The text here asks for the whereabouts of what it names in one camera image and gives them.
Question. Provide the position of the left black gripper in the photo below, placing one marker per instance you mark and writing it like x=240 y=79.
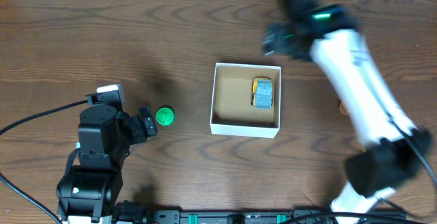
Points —
x=144 y=125

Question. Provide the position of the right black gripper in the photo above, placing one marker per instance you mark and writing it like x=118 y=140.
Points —
x=273 y=41

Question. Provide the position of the yellow grey toy truck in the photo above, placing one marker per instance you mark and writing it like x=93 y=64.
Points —
x=262 y=93

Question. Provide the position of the brown plush bear toy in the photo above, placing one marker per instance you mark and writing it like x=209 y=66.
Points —
x=342 y=108

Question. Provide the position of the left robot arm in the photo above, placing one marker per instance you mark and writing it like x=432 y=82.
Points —
x=89 y=189

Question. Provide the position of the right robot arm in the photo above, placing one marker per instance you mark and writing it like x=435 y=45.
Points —
x=394 y=149

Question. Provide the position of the green round disc toy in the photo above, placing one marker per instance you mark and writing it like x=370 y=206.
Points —
x=165 y=116

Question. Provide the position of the white cardboard box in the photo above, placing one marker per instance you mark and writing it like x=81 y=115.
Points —
x=232 y=112

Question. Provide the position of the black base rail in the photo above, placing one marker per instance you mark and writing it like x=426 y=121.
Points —
x=235 y=218

